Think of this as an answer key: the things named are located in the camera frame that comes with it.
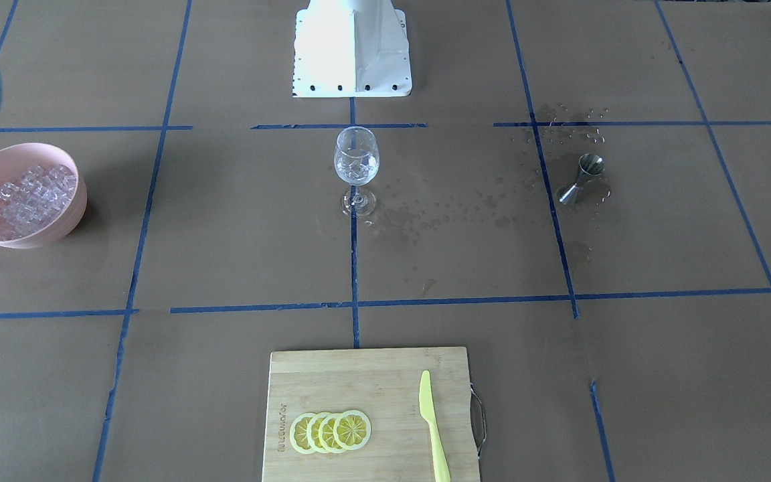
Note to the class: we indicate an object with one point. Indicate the steel jigger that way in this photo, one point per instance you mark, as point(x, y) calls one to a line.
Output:
point(590, 168)

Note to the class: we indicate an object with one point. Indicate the clear wine glass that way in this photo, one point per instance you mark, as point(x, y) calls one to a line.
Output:
point(356, 143)

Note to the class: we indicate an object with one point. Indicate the clear ice cubes pile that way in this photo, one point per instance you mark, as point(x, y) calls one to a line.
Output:
point(31, 201)

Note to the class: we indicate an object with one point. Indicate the wooden cutting board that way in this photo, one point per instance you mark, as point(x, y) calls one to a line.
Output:
point(383, 383)

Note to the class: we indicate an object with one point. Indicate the yellow plastic knife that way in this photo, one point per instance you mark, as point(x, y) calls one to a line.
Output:
point(440, 467)

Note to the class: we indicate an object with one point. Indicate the pink bowl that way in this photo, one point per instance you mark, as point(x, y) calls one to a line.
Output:
point(14, 161)

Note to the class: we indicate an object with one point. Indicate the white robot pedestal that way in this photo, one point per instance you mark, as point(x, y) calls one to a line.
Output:
point(351, 49)

